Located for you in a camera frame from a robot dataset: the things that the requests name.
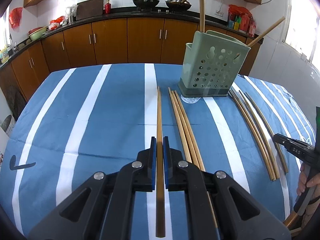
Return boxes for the brown lower kitchen cabinets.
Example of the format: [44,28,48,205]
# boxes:
[0,17,262,116]

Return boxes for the red bag hanging on wall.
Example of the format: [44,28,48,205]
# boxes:
[9,7,23,29]

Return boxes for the dark wooden chopstick group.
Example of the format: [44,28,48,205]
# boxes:
[245,92,289,174]

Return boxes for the green perforated utensil holder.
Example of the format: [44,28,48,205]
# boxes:
[178,30,251,98]

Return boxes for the blue white striped tablecloth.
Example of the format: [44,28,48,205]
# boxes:
[1,63,319,239]

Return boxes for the red plastic bag on counter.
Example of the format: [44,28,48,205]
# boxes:
[228,4,256,37]

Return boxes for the dark wooden cutting board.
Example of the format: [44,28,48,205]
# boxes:
[76,0,104,21]

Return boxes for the black wok with lid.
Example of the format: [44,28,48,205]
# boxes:
[165,0,191,12]

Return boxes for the black kitchen countertop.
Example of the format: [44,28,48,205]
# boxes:
[1,7,258,68]

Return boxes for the person's right hand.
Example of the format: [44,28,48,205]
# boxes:
[297,163,320,196]

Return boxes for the red white bag on counter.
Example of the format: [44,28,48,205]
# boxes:
[48,16,67,30]

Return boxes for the green basin on counter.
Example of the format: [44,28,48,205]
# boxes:
[28,26,48,41]

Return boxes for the black wok left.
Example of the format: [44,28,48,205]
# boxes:
[132,0,159,9]

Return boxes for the red bottle on counter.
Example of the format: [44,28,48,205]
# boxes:
[105,0,111,14]

